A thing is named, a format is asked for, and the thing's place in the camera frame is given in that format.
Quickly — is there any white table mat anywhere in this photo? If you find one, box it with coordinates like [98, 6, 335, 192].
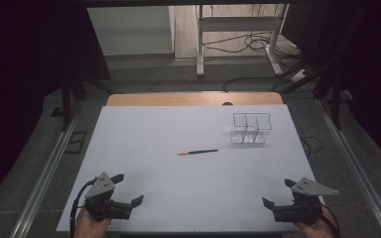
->
[56, 104, 325, 234]

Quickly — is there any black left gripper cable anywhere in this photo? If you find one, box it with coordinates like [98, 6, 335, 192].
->
[69, 178, 97, 238]

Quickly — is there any clear acrylic pen holder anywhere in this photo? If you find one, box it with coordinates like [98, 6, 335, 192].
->
[229, 112, 273, 145]

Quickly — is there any white metal desk frame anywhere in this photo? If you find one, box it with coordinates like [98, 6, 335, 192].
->
[195, 3, 291, 77]

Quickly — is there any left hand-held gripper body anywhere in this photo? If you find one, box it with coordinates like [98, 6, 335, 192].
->
[84, 172, 134, 222]

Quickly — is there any aluminium rail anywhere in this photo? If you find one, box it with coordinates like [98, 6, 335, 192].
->
[315, 98, 381, 238]
[19, 105, 82, 238]

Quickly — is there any black floor cable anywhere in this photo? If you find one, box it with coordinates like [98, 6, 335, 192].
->
[222, 75, 277, 93]

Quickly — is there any thin black looped cable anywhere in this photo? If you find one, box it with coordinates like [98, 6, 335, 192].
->
[298, 134, 323, 157]

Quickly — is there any person's right hand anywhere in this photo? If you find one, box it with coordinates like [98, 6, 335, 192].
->
[295, 207, 339, 238]

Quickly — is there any person's left hand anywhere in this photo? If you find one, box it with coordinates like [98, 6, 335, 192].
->
[73, 207, 112, 238]

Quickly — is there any white cabinet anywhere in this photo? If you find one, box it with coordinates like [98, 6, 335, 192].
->
[86, 6, 176, 57]

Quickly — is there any black metal stand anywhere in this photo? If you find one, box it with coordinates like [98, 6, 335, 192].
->
[312, 75, 346, 131]
[60, 70, 115, 132]

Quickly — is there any tangle of black floor cables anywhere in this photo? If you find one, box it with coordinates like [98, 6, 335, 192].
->
[201, 30, 301, 55]

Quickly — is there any black pen with orange tip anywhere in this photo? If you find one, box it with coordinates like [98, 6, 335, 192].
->
[178, 149, 219, 156]

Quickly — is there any white power strip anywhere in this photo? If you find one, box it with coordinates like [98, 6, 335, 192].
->
[290, 68, 310, 83]

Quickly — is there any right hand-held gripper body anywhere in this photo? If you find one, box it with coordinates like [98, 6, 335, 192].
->
[272, 177, 339, 225]

